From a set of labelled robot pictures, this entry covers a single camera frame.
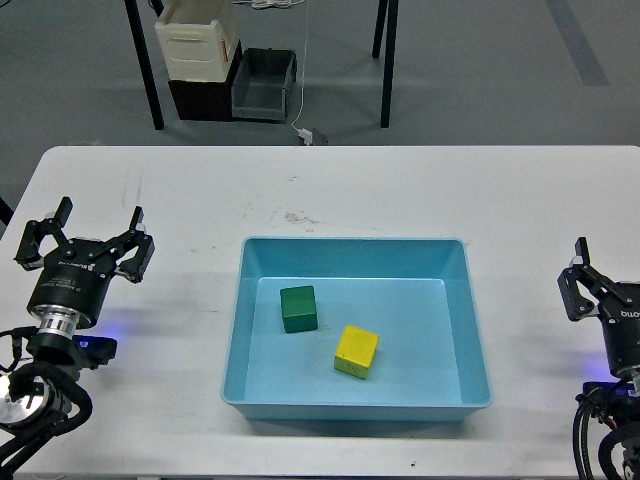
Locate white cable coil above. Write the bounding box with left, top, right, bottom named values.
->
left=234, top=0, right=306, bottom=11

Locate light blue plastic box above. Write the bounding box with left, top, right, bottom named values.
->
left=221, top=238, right=492, bottom=422

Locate black crate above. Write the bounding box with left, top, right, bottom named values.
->
left=168, top=43, right=243, bottom=122

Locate black table leg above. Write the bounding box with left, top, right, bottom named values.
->
left=124, top=0, right=164, bottom=130
left=371, top=0, right=399, bottom=128

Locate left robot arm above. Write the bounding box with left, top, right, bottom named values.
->
left=1, top=197, right=154, bottom=479

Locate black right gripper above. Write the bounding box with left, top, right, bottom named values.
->
left=557, top=237, right=639, bottom=378

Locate yellow block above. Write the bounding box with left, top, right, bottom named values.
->
left=334, top=325, right=380, bottom=380

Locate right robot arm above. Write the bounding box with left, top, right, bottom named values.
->
left=557, top=237, right=639, bottom=479

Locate cream plastic container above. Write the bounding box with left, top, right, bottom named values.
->
left=155, top=0, right=239, bottom=83

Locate green block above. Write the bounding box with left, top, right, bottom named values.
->
left=280, top=285, right=318, bottom=334

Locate white power adapter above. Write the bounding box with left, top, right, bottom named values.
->
left=297, top=128, right=313, bottom=146

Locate black table leg right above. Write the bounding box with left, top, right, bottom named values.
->
left=371, top=0, right=399, bottom=128

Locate black table leg left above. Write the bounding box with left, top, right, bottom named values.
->
left=124, top=0, right=164, bottom=130

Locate grey plastic bin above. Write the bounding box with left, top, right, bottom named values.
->
left=231, top=48, right=297, bottom=122

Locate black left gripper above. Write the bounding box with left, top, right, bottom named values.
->
left=14, top=197, right=155, bottom=329

